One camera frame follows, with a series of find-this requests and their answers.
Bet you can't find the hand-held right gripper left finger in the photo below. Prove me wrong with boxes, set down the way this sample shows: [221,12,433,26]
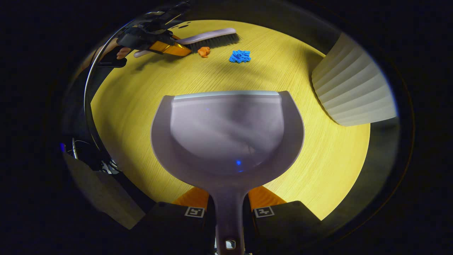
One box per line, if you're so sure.
[133,187,217,255]

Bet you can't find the dark cable bundle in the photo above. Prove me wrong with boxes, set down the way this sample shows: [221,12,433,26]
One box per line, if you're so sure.
[71,137,120,175]

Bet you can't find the blue paper scrap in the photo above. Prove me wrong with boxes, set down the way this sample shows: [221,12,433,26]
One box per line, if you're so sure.
[229,50,252,63]

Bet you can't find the small lilac broom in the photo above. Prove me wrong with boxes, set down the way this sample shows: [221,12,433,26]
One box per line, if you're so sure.
[134,28,241,58]

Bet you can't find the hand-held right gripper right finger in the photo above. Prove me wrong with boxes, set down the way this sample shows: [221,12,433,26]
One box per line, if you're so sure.
[242,186,321,255]

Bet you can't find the lilac plastic dustpan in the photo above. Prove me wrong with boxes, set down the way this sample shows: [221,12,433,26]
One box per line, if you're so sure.
[150,90,305,255]

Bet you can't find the white ribbed garbage bin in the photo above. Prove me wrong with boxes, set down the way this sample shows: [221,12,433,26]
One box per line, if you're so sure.
[311,33,397,127]

